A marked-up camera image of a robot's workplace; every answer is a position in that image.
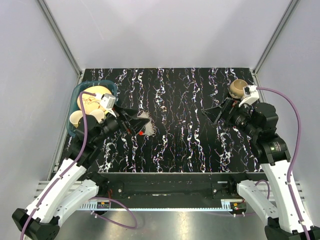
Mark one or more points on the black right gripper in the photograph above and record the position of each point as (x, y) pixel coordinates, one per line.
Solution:
(230, 107)

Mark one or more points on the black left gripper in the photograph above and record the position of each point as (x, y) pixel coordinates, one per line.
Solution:
(127, 115)

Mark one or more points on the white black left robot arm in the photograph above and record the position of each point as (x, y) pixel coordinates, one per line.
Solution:
(43, 218)

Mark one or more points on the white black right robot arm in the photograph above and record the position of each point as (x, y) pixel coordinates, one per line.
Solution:
(286, 219)

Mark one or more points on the beige ceramic cup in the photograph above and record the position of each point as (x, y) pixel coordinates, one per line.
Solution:
(236, 88)

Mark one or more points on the yellow mug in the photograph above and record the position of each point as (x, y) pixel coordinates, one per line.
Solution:
(74, 119)
(99, 115)

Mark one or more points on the cream floral plate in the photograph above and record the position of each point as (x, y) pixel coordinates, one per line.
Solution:
(90, 103)

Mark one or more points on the teal plastic bin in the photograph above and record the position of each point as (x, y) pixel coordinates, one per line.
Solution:
(75, 100)

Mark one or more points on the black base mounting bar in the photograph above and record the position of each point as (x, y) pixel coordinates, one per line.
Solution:
(171, 190)

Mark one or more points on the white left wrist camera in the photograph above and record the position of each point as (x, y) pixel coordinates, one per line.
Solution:
(107, 102)

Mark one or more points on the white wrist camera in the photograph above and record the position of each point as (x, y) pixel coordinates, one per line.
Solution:
(107, 102)
(250, 95)

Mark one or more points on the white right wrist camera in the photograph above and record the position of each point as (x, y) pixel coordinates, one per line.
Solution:
(250, 95)

